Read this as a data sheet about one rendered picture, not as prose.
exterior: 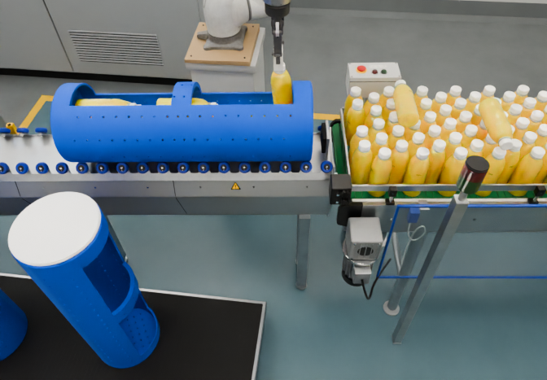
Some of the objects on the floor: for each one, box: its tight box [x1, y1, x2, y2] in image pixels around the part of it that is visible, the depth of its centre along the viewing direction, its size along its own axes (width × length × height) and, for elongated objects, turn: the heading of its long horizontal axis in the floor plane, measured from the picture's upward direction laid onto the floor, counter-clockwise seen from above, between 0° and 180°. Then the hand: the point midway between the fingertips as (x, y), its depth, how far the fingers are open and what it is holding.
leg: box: [295, 215, 310, 290], centre depth 217 cm, size 6×6×63 cm
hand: (277, 58), depth 150 cm, fingers closed on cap, 4 cm apart
